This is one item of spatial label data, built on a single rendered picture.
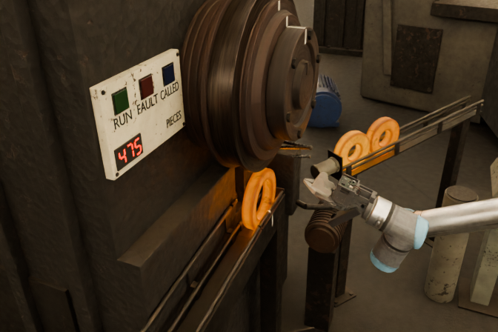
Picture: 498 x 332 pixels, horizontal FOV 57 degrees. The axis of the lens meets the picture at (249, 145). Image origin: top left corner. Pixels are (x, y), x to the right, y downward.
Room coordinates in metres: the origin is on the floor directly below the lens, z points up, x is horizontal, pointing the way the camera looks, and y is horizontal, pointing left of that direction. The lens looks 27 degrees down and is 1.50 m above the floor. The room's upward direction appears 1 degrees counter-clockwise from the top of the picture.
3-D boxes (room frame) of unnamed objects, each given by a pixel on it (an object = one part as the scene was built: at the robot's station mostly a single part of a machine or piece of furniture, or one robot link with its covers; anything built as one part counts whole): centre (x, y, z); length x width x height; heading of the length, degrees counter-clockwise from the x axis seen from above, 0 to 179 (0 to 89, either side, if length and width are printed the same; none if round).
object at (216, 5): (1.15, 0.04, 1.11); 0.47 x 0.10 x 0.47; 156
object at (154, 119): (0.85, 0.21, 1.15); 0.26 x 0.02 x 0.18; 156
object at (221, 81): (1.11, -0.03, 1.11); 0.47 x 0.06 x 0.47; 156
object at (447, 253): (1.47, -0.81, 0.26); 0.12 x 0.12 x 0.52
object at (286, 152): (1.33, -0.11, 0.68); 0.11 x 0.08 x 0.24; 66
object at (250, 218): (1.11, -0.03, 0.75); 0.18 x 0.03 x 0.18; 155
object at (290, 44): (1.07, -0.12, 1.11); 0.28 x 0.06 x 0.28; 156
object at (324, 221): (1.36, -0.29, 0.27); 0.22 x 0.13 x 0.53; 156
